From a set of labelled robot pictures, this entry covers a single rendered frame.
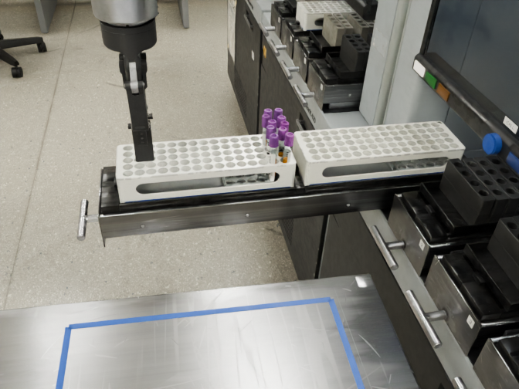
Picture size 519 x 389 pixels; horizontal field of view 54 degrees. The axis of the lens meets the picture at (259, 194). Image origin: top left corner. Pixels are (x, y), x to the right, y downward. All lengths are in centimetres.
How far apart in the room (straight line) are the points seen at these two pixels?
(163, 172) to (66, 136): 183
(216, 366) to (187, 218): 31
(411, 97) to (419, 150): 14
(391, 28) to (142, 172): 59
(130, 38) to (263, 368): 46
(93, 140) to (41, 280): 89
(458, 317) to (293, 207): 32
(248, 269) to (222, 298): 116
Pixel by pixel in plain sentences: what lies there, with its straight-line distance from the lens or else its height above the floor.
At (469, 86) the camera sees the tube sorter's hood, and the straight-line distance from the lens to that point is 86.
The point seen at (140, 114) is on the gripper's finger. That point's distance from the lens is 78.
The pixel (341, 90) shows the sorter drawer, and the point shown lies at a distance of 128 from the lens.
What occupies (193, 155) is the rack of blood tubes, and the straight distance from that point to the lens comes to 88.
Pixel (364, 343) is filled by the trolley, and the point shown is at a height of 82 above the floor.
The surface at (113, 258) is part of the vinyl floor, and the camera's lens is 194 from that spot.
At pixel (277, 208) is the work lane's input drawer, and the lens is 89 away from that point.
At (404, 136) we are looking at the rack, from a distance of 98.
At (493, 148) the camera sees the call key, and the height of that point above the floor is 98.
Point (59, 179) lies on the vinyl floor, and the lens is 237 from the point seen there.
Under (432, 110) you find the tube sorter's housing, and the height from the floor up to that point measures 87.
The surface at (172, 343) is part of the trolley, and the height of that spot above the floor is 82.
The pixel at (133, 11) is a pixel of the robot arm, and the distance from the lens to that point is 72.
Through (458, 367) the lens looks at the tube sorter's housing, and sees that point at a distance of 84.
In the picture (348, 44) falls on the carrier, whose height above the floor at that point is 88.
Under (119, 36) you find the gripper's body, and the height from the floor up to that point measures 109.
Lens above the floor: 136
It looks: 39 degrees down
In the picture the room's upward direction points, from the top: 3 degrees clockwise
